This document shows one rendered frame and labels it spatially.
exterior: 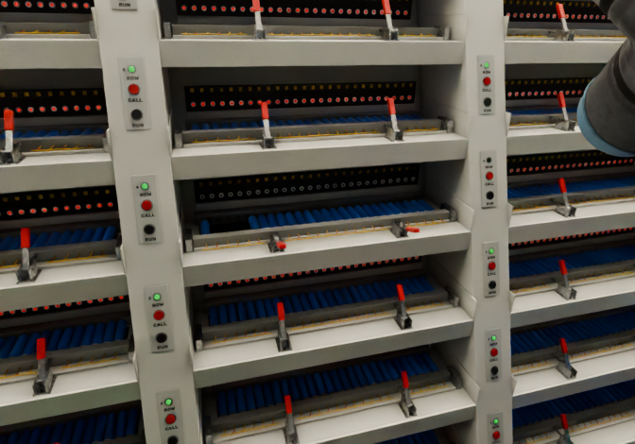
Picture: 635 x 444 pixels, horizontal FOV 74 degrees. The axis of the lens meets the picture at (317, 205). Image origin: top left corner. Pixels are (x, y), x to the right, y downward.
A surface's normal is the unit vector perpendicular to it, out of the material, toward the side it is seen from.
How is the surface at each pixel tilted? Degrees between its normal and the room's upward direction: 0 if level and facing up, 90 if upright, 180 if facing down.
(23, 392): 19
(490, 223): 90
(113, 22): 90
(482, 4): 90
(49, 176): 109
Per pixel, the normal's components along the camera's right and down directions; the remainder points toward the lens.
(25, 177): 0.26, 0.40
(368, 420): 0.02, -0.91
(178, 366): 0.26, 0.08
